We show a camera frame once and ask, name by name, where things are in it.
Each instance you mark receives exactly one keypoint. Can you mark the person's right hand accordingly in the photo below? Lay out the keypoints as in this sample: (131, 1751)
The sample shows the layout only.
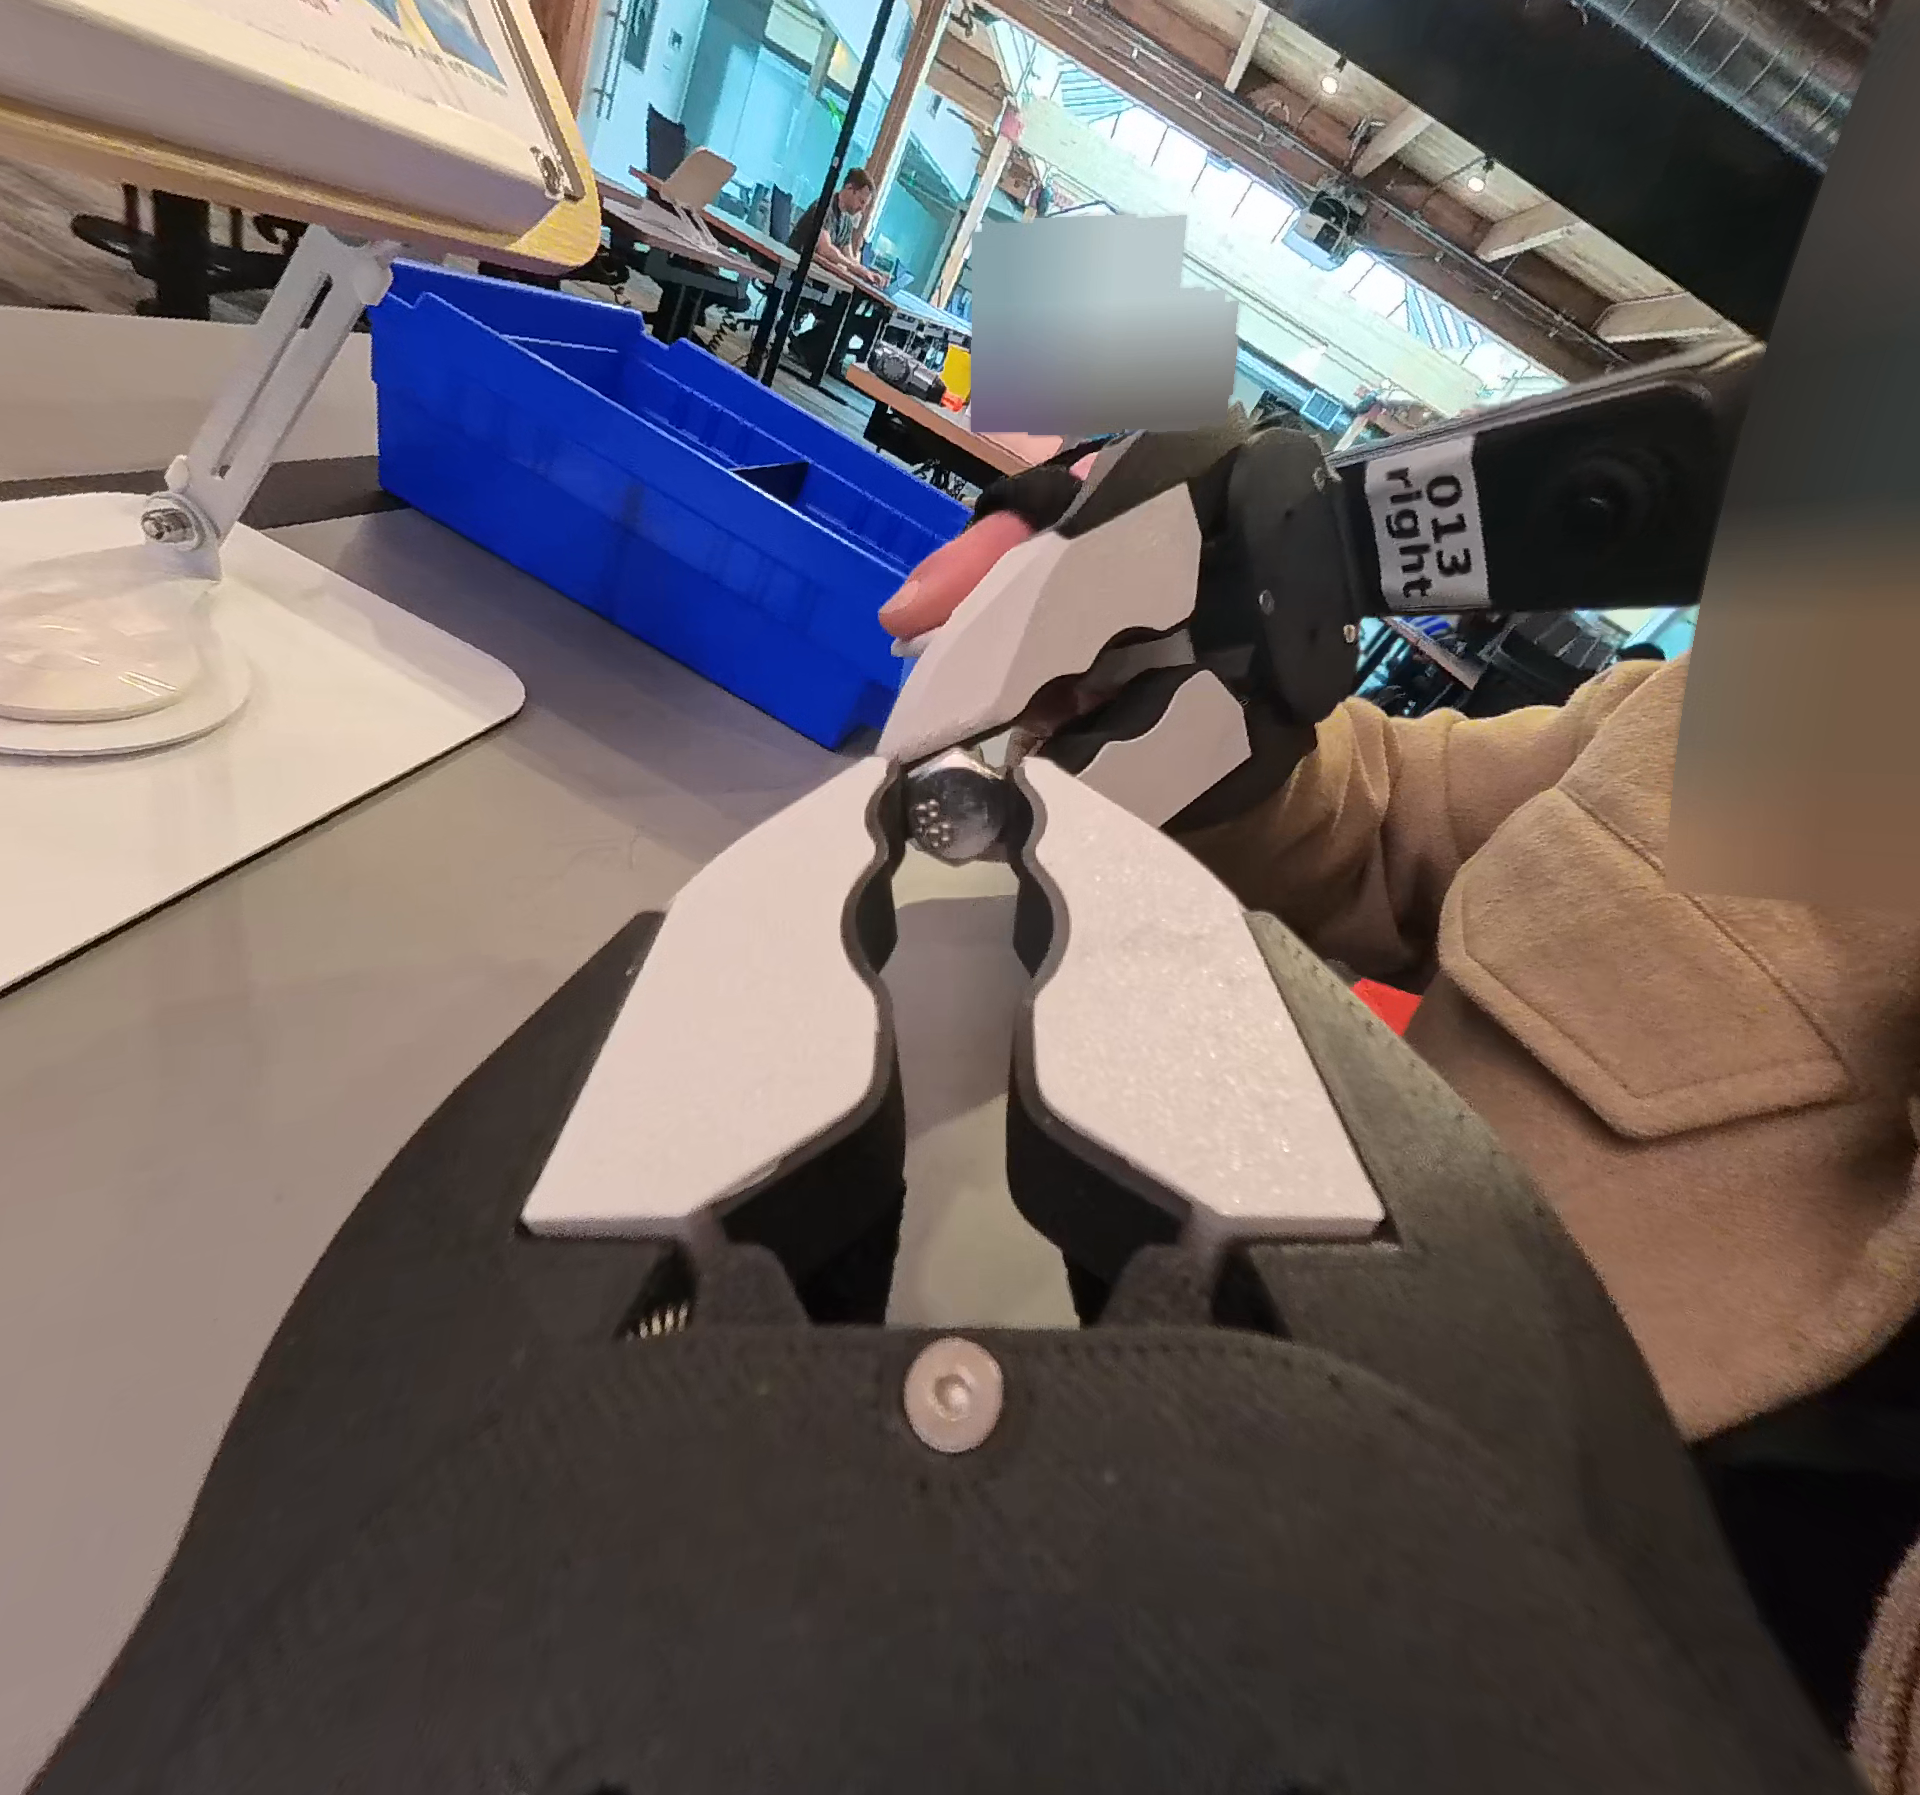
(947, 589)

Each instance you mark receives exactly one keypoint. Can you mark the wooden work table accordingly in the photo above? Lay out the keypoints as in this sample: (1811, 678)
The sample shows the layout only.
(961, 436)

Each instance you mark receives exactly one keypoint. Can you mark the person's black inner garment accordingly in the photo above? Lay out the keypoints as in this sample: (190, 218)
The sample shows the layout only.
(1800, 1525)

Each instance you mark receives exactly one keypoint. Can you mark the person's right forearm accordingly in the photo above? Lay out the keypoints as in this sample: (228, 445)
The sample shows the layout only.
(1351, 835)

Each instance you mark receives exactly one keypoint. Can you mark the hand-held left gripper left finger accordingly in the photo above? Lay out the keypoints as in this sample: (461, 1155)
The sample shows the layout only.
(719, 1045)

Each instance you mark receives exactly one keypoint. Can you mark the wooden office table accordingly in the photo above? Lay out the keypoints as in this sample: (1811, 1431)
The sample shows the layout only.
(705, 227)

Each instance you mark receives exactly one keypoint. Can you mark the silver spiral air duct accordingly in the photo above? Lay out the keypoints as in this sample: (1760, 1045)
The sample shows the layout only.
(1726, 11)

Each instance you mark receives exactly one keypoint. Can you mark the black steel beam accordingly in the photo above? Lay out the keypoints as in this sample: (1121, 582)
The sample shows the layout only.
(1502, 70)

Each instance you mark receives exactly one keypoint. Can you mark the red plastic object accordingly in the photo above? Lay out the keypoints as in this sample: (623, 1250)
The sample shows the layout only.
(1389, 1003)

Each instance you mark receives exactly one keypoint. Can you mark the person's beige coat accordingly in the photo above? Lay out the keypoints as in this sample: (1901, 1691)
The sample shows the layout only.
(1650, 1000)

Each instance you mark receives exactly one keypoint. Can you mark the long blue plastic bin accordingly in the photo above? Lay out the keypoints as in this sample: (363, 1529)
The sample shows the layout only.
(602, 519)

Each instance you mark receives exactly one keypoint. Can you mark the grey desk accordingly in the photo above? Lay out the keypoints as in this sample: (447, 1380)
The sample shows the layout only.
(300, 1075)

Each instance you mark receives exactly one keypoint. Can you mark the steel hex bolt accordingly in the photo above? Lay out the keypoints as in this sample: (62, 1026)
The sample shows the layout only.
(956, 808)

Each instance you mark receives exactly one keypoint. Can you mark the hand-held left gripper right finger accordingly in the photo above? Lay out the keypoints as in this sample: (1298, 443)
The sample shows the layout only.
(1186, 1059)

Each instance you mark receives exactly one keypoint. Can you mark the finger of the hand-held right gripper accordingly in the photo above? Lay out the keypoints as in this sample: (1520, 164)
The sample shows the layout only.
(1051, 608)
(1186, 743)

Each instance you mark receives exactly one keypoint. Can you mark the clear sign stand white base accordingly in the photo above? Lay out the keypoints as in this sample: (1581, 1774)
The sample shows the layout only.
(300, 776)

